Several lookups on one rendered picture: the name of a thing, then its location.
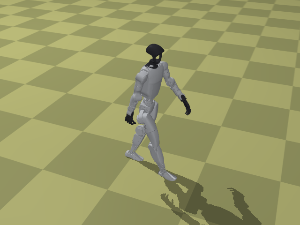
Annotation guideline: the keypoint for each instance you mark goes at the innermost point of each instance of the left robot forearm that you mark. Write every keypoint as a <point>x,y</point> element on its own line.
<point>176,91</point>

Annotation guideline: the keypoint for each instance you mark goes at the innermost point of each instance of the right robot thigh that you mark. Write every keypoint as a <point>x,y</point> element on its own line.
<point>150,127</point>

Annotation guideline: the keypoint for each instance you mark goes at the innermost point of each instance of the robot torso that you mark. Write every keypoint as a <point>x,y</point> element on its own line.
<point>151,87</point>

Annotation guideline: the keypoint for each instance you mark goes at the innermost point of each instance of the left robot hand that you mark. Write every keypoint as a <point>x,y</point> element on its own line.
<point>186,104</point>

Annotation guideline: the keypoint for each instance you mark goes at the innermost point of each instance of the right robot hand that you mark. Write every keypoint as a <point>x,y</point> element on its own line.
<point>129,119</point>

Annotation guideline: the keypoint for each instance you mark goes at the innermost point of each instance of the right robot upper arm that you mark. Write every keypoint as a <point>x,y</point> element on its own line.
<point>140,79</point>

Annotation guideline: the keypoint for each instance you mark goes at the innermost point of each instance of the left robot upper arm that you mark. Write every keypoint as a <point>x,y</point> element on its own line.
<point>166,75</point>

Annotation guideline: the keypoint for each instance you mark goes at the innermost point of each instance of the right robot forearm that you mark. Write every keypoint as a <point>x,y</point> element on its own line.
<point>132,105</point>

